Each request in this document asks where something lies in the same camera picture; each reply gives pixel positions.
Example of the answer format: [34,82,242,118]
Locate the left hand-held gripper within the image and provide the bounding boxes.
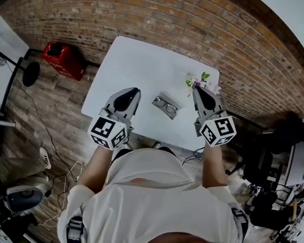
[87,87,142,151]

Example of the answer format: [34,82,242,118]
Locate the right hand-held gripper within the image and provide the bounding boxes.
[192,85,238,148]

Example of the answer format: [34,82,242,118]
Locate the black-framed eyeglasses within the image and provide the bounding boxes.
[154,97,178,114]

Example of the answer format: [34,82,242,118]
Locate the person's left forearm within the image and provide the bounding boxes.
[78,144,112,194]

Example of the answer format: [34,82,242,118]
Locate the person's right forearm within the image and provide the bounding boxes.
[202,142,229,190]

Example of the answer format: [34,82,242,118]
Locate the pink flower bouquet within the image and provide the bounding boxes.
[184,71,222,98]

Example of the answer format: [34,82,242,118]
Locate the white table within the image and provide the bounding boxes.
[81,35,220,151]

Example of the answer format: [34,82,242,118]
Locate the person's black trousers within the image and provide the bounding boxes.
[158,146,178,158]

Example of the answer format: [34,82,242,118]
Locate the red box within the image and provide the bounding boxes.
[40,42,87,82]

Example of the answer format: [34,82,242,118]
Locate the black office chair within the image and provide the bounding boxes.
[225,111,304,187]

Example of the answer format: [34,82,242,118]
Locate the black standing fan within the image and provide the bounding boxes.
[0,34,41,88]

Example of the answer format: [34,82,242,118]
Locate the person's white shirt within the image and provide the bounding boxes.
[57,148,250,243]

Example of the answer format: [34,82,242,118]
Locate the grey desk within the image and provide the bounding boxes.
[285,138,304,187]

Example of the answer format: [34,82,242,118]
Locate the white chair with black seat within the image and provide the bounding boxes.
[6,185,44,212]

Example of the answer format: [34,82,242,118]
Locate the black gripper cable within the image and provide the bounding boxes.
[181,146,206,166]

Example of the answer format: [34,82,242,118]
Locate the white floor cable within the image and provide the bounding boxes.
[36,160,84,229]

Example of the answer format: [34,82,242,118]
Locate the long black floor cable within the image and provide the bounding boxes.
[21,84,78,182]

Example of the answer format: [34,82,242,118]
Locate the grey shoulder strap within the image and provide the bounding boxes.
[66,216,85,240]
[230,208,250,235]

